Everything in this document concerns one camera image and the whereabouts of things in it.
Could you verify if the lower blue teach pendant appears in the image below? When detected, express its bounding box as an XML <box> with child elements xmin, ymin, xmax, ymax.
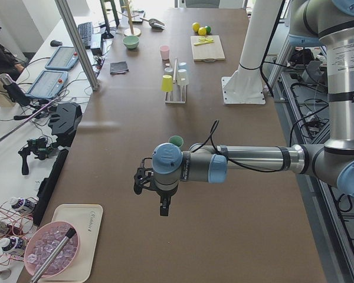
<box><xmin>25</xmin><ymin>70</ymin><xmax>68</xmax><ymax>99</ymax></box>

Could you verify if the green cup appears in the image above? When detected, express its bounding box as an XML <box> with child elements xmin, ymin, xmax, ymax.
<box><xmin>168</xmin><ymin>135</ymin><xmax>184</xmax><ymax>147</ymax></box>

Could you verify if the yellow cup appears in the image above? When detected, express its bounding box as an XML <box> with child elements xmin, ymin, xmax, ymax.
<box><xmin>161</xmin><ymin>75</ymin><xmax>173</xmax><ymax>93</ymax></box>

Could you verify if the cream white cup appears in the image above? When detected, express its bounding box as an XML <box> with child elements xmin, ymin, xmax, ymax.
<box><xmin>177</xmin><ymin>69</ymin><xmax>189</xmax><ymax>86</ymax></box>

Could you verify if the wooden cutting board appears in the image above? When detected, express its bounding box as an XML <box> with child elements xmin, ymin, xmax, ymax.
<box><xmin>190</xmin><ymin>35</ymin><xmax>225</xmax><ymax>62</ymax></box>

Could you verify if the beige tray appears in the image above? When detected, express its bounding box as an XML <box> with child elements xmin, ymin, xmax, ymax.
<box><xmin>24</xmin><ymin>204</ymin><xmax>103</xmax><ymax>282</ymax></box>

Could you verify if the black keyboard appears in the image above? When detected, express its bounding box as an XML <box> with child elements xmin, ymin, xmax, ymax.
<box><xmin>77</xmin><ymin>22</ymin><xmax>93</xmax><ymax>49</ymax></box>

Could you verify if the metal scoop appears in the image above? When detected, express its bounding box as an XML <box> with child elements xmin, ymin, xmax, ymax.
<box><xmin>140</xmin><ymin>17</ymin><xmax>165</xmax><ymax>30</ymax></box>

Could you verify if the metal rod tool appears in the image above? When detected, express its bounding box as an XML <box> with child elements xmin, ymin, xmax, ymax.
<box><xmin>29</xmin><ymin>228</ymin><xmax>76</xmax><ymax>283</ymax></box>

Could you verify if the blue teach pendant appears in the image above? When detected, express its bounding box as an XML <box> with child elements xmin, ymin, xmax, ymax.
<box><xmin>45</xmin><ymin>46</ymin><xmax>78</xmax><ymax>71</ymax></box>
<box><xmin>25</xmin><ymin>70</ymin><xmax>68</xmax><ymax>99</ymax></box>

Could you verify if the person in black jacket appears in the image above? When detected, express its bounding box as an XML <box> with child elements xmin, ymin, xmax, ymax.
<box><xmin>0</xmin><ymin>44</ymin><xmax>24</xmax><ymax>81</ymax></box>

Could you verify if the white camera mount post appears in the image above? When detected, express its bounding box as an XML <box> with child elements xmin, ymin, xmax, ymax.
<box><xmin>221</xmin><ymin>0</ymin><xmax>284</xmax><ymax>104</ymax></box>

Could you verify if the light blue cup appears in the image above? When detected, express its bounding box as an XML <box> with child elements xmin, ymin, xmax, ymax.
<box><xmin>178</xmin><ymin>62</ymin><xmax>188</xmax><ymax>70</ymax></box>

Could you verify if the wooden mug tree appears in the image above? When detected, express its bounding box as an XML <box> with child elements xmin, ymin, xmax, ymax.
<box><xmin>120</xmin><ymin>0</ymin><xmax>141</xmax><ymax>37</ymax></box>

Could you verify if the grey folded cloth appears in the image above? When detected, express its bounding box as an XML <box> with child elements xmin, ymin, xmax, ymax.
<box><xmin>109</xmin><ymin>61</ymin><xmax>129</xmax><ymax>74</ymax></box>

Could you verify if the black computer mouse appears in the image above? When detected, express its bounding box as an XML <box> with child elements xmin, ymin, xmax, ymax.
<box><xmin>50</xmin><ymin>40</ymin><xmax>63</xmax><ymax>47</ymax></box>

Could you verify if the pink bowl with ice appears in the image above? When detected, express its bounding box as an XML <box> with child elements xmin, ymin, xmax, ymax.
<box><xmin>24</xmin><ymin>221</ymin><xmax>80</xmax><ymax>278</ymax></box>

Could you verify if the upper blue teach pendant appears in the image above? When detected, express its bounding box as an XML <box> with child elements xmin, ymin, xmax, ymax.
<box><xmin>45</xmin><ymin>46</ymin><xmax>78</xmax><ymax>71</ymax></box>

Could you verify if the green bowl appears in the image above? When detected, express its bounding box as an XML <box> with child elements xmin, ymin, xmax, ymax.
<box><xmin>122</xmin><ymin>35</ymin><xmax>139</xmax><ymax>50</ymax></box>

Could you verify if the white wire cup rack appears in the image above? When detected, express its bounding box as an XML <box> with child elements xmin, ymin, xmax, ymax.
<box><xmin>165</xmin><ymin>57</ymin><xmax>188</xmax><ymax>104</ymax></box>

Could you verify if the grey cup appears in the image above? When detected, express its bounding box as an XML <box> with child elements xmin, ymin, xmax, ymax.
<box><xmin>164</xmin><ymin>67</ymin><xmax>173</xmax><ymax>76</ymax></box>

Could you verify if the yellow knife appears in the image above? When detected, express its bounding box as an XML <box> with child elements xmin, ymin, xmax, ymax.
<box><xmin>194</xmin><ymin>41</ymin><xmax>214</xmax><ymax>46</ymax></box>

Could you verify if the pink cup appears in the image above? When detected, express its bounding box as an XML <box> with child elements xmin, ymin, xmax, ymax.
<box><xmin>159</xmin><ymin>45</ymin><xmax>170</xmax><ymax>60</ymax></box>

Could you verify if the aluminium frame post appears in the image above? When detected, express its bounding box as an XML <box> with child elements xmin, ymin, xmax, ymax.
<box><xmin>55</xmin><ymin>0</ymin><xmax>99</xmax><ymax>91</ymax></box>

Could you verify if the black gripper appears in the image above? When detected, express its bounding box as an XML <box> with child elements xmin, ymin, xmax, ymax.
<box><xmin>133</xmin><ymin>158</ymin><xmax>177</xmax><ymax>216</ymax></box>

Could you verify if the yellow lemon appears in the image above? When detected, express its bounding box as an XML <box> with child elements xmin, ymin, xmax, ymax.
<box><xmin>198</xmin><ymin>27</ymin><xmax>207</xmax><ymax>36</ymax></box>
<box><xmin>192</xmin><ymin>22</ymin><xmax>201</xmax><ymax>32</ymax></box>

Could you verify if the black plastic cover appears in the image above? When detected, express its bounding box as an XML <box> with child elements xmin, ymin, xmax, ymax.
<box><xmin>48</xmin><ymin>102</ymin><xmax>82</xmax><ymax>147</ymax></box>

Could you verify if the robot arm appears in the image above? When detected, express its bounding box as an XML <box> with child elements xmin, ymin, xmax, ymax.
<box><xmin>134</xmin><ymin>1</ymin><xmax>354</xmax><ymax>216</ymax></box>

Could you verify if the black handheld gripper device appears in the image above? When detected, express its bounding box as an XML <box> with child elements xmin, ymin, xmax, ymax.
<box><xmin>18</xmin><ymin>136</ymin><xmax>59</xmax><ymax>175</ymax></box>

